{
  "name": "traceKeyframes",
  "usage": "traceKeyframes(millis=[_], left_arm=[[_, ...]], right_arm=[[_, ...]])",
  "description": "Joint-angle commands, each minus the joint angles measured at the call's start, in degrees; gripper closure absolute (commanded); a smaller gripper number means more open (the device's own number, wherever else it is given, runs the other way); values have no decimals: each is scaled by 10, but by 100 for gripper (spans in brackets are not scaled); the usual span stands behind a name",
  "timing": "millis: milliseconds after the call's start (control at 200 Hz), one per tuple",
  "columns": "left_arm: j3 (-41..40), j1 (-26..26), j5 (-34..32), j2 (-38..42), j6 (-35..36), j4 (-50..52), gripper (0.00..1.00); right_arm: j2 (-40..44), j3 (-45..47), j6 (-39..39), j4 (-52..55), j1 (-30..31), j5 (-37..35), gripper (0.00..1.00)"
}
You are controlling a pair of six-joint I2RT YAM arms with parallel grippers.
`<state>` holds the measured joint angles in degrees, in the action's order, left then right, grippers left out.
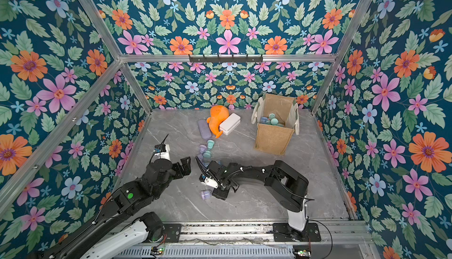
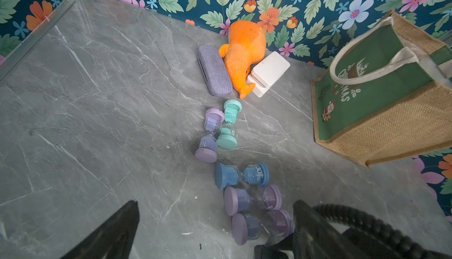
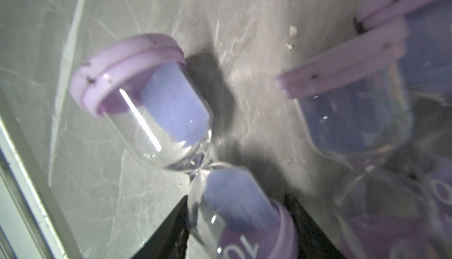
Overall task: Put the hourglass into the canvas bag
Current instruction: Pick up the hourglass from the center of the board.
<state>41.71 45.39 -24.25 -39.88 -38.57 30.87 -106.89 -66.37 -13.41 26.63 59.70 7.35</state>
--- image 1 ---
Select purple hourglass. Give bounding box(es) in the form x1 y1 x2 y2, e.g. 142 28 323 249
201 190 212 200
197 144 207 162

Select teal hourglass front pair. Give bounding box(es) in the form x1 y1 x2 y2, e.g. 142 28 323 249
266 113 284 127

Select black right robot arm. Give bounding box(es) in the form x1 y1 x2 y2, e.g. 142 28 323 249
195 158 311 233

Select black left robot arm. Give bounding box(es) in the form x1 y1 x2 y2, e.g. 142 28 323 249
27 156 191 259

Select jute canvas tote bag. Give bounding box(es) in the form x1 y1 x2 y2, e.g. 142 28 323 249
251 94 300 155

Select white rectangular box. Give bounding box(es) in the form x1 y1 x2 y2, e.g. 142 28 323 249
220 114 241 135

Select orange plush toy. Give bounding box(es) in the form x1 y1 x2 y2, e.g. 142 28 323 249
207 105 230 138

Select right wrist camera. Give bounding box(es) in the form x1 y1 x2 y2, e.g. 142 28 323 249
200 175 218 188

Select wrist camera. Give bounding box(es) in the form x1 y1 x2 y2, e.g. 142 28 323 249
200 175 218 188
151 135 171 161

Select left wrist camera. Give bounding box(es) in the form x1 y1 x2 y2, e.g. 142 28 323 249
151 135 171 161

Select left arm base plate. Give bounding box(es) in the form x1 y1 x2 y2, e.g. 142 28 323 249
147 224 182 244

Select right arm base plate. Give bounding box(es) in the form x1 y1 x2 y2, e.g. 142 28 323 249
272 222 321 243

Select black wall hook rail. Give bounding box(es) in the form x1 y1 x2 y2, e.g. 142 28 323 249
188 55 264 63

